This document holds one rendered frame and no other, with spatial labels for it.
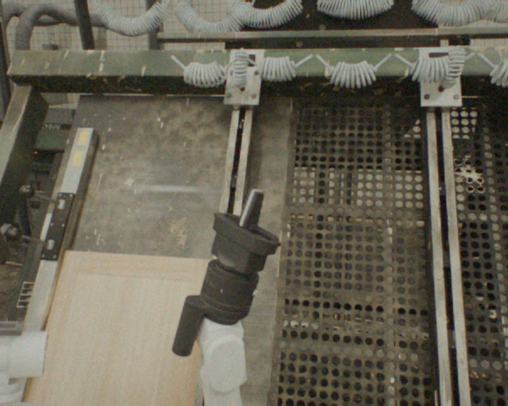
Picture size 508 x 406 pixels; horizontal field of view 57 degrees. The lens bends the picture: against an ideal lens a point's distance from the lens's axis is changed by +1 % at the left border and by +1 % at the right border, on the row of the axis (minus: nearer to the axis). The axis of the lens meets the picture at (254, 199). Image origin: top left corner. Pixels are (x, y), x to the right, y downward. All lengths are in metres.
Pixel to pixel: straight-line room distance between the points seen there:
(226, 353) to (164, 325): 0.49
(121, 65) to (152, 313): 0.76
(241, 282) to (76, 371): 0.69
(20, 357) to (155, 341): 0.52
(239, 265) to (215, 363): 0.16
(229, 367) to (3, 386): 0.33
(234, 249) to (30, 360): 0.34
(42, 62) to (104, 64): 0.21
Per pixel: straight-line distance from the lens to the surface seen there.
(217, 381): 0.80
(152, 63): 1.50
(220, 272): 0.74
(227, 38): 1.28
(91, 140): 1.51
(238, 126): 1.34
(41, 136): 1.69
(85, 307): 1.34
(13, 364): 0.79
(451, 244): 1.22
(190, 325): 0.77
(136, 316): 1.28
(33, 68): 1.67
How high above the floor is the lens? 1.83
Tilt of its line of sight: 16 degrees down
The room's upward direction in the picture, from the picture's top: straight up
